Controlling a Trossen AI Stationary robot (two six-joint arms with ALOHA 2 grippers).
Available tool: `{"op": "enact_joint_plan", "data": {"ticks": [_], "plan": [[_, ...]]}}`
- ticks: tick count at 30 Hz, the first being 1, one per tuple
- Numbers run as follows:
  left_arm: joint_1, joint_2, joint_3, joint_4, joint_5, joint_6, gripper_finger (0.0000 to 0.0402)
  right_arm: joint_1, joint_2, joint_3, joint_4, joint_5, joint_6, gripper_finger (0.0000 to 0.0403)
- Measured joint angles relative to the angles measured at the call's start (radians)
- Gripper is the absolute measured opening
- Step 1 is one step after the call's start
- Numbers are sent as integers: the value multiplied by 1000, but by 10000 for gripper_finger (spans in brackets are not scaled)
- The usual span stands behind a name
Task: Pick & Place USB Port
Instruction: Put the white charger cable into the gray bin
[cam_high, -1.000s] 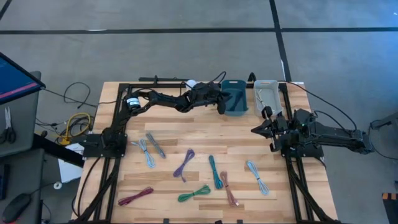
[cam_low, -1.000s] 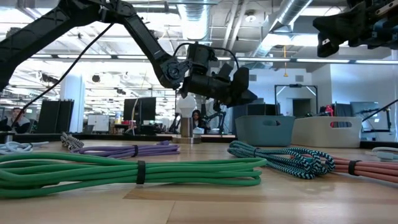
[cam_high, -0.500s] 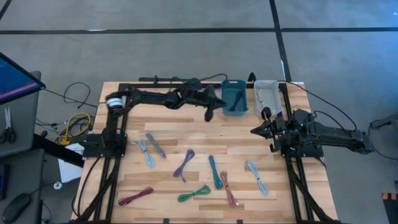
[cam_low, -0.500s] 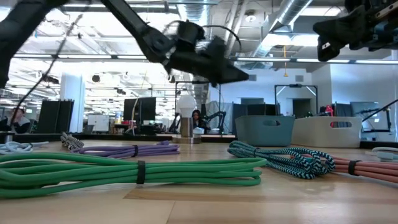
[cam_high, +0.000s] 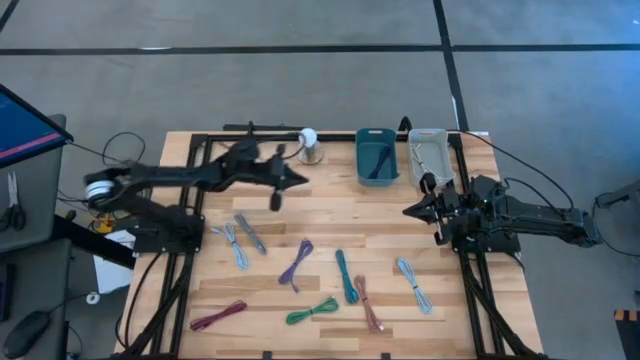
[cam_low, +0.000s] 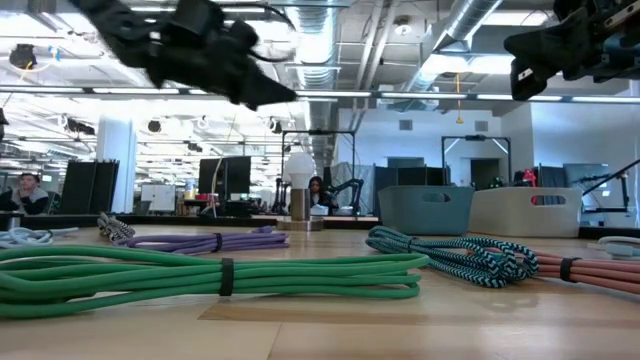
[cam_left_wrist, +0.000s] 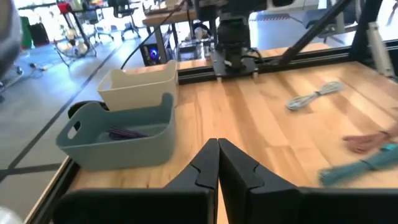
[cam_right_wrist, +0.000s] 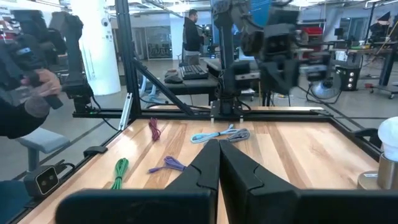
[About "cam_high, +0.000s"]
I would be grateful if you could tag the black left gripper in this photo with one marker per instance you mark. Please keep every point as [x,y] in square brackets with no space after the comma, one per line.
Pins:
[277,172]

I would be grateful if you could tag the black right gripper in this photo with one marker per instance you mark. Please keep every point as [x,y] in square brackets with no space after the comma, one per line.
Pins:
[447,207]

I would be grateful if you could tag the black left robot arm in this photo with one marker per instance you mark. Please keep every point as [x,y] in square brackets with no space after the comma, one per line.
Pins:
[175,175]

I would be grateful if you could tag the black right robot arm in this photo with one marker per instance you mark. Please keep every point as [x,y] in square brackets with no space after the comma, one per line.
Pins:
[540,220]

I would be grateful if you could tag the grey plastic bin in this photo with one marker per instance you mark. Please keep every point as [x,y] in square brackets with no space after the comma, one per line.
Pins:
[442,155]

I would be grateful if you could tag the teal plastic bin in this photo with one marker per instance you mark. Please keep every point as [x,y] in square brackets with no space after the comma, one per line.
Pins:
[365,165]

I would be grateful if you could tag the black stand leg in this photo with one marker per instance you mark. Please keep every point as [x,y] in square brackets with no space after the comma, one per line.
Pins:
[612,199]

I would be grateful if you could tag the black diagonal bar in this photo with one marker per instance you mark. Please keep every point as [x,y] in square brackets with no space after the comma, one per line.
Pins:
[100,249]

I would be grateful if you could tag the white paper sheet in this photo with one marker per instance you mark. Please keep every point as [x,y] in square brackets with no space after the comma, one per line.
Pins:
[107,275]

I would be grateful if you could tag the black box with yellow stripes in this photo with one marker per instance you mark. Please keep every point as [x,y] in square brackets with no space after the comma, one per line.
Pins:
[627,335]

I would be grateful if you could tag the small white tape roll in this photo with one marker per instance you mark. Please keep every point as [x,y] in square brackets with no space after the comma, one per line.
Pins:
[88,299]

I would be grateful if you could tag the grey desk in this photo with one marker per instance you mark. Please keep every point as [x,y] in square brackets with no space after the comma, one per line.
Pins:
[35,210]

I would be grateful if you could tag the computer monitor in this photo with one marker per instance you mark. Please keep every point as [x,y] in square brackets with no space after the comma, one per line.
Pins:
[25,130]

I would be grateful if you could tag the black computer mouse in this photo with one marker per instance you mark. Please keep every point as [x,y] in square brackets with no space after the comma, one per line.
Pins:
[25,332]

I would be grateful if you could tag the black flat device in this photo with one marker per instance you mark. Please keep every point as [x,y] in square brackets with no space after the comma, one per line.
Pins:
[6,292]

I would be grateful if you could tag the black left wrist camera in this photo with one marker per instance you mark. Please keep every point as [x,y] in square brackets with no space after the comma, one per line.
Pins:
[275,201]

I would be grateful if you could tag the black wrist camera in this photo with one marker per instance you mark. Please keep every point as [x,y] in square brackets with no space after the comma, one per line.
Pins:
[275,201]
[442,234]

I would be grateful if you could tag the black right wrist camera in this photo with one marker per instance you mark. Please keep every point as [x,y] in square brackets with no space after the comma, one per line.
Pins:
[442,234]

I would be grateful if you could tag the black aluminium table frame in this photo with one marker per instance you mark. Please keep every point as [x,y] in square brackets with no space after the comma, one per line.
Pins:
[340,136]

